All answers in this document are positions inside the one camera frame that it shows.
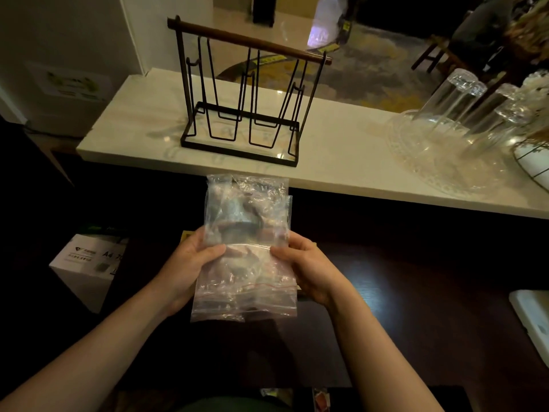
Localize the white cardboard box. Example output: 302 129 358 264
49 233 129 314

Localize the person's left forearm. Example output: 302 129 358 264
0 282 173 412

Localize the clear drinking glass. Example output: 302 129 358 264
465 100 533 158
417 68 479 130
463 83 520 138
442 79 488 134

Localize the black wire rack wooden handle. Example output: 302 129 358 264
167 15 333 168

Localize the clear plastic zip bag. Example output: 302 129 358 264
190 174 298 323

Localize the person's right forearm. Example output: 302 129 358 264
329 287 444 412

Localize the grey item inside bag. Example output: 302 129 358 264
216 197 267 236

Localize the person's left hand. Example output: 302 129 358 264
152 227 227 318

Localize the white flower bunch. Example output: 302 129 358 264
504 0 549 142

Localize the white flat device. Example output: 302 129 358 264
509 289 549 369

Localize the clear glass tray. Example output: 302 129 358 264
384 109 523 199

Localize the person's right hand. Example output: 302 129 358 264
270 231 357 310

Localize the paper sign on wall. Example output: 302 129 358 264
25 61 115 102

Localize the dark wooden chair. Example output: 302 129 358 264
411 33 474 78

